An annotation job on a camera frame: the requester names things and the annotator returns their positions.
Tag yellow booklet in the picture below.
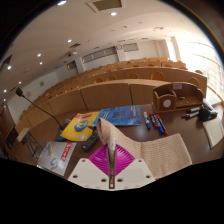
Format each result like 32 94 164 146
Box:
59 111 101 142

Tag beige waffle towel red stripes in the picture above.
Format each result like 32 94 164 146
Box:
95 117 193 190

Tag rows of wooden seats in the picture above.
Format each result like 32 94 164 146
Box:
14 57 209 134

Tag ceiling air vent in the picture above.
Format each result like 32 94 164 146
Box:
85 0 125 13

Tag black gooseneck desk microphone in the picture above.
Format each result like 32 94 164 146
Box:
15 87 73 142

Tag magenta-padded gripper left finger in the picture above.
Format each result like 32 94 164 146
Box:
67 143 113 190

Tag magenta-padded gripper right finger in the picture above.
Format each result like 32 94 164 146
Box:
113 143 157 190

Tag red marker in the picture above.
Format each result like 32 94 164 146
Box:
155 113 169 136
148 111 159 129

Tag white red printed leaflet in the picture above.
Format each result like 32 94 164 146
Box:
36 140 77 177

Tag grey flat remote control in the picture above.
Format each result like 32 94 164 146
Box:
202 99 215 112

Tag ceiling lights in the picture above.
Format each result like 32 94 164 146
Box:
1 0 119 94

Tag white paper stack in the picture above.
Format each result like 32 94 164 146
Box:
203 116 224 150

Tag blue booklet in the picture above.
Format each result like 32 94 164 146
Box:
91 104 143 128

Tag black remote control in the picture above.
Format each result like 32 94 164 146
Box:
81 130 100 152

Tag black marker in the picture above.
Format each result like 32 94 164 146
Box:
185 106 201 114
181 111 200 120

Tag wooden desk organizer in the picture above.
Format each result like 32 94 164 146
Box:
152 81 205 114

